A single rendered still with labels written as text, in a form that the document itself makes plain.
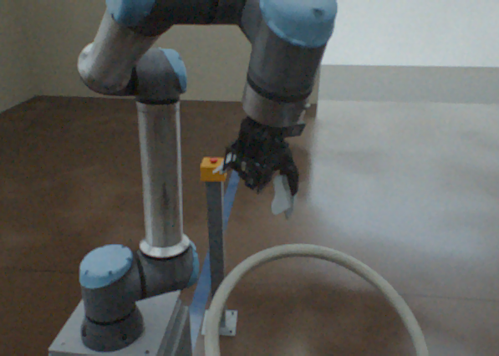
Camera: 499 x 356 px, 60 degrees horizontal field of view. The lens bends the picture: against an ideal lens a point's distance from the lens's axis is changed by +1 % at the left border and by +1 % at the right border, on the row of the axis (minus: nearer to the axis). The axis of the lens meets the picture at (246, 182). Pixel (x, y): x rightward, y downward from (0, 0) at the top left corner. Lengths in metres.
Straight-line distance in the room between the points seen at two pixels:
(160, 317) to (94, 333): 0.22
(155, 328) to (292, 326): 1.41
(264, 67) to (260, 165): 0.16
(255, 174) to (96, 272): 0.75
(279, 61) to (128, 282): 0.93
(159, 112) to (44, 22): 6.85
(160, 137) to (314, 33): 0.72
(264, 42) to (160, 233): 0.85
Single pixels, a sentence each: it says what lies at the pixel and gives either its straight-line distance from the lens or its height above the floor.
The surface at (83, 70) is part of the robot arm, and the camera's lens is 1.05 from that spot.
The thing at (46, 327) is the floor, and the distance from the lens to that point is 2.98.
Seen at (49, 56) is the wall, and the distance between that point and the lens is 8.01.
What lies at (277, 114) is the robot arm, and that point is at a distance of 0.56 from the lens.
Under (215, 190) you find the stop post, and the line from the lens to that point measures 2.15.
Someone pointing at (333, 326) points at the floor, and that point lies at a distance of 2.78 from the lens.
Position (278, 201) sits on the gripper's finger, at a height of 1.61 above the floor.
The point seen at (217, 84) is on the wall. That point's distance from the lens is 7.15.
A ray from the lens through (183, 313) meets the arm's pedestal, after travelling 1.59.
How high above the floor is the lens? 1.94
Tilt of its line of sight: 27 degrees down
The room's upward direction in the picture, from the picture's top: straight up
